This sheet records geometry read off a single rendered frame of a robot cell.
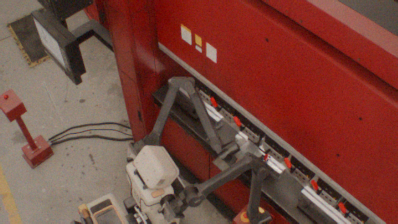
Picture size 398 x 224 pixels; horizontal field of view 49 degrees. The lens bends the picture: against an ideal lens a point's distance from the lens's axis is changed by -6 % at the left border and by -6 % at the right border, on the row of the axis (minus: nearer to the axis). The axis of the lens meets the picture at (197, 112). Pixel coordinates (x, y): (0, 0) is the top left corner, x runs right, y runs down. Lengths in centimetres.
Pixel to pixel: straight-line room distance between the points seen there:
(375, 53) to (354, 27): 13
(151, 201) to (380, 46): 142
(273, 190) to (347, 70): 120
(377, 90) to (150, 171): 121
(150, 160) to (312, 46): 102
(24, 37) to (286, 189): 358
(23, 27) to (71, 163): 205
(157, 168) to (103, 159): 177
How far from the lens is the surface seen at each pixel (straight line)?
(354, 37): 178
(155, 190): 249
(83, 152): 419
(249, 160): 236
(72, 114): 447
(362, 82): 191
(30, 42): 534
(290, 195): 290
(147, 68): 313
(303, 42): 200
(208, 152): 315
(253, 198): 257
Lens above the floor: 342
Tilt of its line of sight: 53 degrees down
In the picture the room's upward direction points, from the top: 2 degrees counter-clockwise
